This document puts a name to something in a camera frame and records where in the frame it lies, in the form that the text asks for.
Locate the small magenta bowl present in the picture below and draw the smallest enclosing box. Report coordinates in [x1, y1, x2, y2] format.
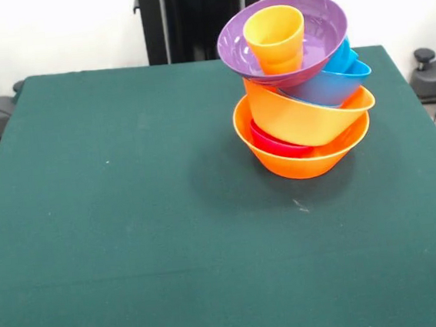
[248, 112, 316, 164]

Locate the large orange bowl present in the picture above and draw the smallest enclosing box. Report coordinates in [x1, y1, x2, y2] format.
[230, 83, 376, 186]
[243, 65, 381, 154]

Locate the orange cup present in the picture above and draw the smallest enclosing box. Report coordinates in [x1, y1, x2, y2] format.
[240, 2, 311, 78]

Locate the large blue bowl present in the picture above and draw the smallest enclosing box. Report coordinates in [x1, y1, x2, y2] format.
[276, 58, 375, 112]

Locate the blue ribbed-bottom bowl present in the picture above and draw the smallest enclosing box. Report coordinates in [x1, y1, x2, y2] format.
[320, 36, 361, 76]

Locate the large purple bowl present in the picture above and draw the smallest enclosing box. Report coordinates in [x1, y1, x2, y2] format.
[211, 0, 354, 95]

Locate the dark green tablecloth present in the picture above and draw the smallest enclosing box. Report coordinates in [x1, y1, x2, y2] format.
[0, 37, 436, 327]

